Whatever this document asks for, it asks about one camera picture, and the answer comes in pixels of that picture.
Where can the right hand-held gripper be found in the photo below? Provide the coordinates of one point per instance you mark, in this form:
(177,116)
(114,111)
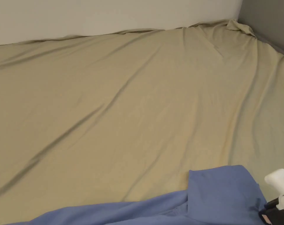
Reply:
(281,181)

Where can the blue shirt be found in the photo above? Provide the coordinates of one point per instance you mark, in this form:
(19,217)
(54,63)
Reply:
(217,194)

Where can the grey padded headboard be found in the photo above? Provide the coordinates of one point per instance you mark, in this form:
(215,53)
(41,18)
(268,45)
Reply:
(268,21)

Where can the bed with beige sheet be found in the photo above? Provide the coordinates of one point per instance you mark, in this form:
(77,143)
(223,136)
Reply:
(123,98)

